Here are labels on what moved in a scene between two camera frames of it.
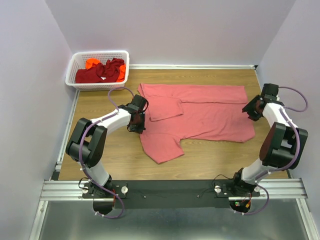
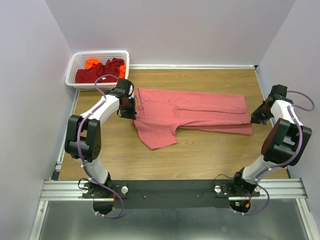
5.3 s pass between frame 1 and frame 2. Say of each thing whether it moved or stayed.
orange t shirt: stayed
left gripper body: moved
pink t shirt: moved
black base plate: stayed
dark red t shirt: stayed
